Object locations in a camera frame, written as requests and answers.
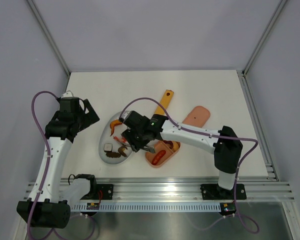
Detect left aluminium frame post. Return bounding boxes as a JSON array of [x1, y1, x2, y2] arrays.
[[25, 0, 71, 79]]

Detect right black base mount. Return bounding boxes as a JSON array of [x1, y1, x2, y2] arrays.
[[200, 183, 247, 200]]

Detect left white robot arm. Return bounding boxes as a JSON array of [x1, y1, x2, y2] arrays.
[[16, 96, 100, 229]]

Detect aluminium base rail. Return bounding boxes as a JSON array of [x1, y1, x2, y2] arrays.
[[26, 176, 296, 202]]

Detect pink lunch box lid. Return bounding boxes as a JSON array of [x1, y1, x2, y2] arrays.
[[182, 105, 211, 128]]

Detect aluminium frame post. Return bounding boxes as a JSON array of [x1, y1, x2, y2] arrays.
[[241, 0, 290, 77], [25, 0, 71, 79]]

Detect orange bread roll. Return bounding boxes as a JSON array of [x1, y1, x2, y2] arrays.
[[170, 141, 180, 152]]

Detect white slotted cable duct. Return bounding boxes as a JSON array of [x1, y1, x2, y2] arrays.
[[71, 202, 221, 213]]

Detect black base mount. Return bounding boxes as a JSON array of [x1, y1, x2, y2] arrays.
[[96, 184, 114, 201], [200, 183, 247, 200]]

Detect brown sea cucumber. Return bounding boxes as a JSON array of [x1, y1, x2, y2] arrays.
[[105, 151, 121, 159]]

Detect metal food tongs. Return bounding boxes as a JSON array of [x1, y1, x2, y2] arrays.
[[142, 145, 156, 154]]

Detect red shrimp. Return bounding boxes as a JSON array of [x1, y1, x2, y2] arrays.
[[113, 136, 129, 146]]

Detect yellow rectangular box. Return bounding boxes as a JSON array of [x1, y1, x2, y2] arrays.
[[154, 89, 174, 116]]

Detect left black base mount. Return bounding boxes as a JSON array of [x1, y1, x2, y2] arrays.
[[96, 184, 114, 201]]

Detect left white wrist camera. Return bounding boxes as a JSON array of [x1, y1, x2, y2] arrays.
[[61, 90, 74, 98]]

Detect right aluminium frame post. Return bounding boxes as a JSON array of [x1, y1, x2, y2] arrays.
[[241, 0, 290, 77]]

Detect red sausage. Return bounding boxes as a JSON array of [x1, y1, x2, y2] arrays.
[[151, 150, 166, 166]]

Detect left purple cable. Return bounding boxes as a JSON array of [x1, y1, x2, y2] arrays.
[[26, 90, 101, 240]]

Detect pink lunch box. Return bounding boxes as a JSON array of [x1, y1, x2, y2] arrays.
[[145, 140, 181, 168]]

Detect white black sushi block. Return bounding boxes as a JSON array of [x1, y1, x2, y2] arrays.
[[103, 143, 113, 152]]

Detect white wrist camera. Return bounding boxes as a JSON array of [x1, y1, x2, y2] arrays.
[[118, 111, 131, 123], [61, 90, 74, 98]]

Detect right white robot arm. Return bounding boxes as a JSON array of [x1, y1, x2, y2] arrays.
[[118, 110, 243, 198]]

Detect white oval plate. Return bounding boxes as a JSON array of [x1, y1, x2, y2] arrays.
[[98, 111, 133, 165]]

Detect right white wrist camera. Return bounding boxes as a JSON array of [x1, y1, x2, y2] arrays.
[[118, 111, 131, 123]]

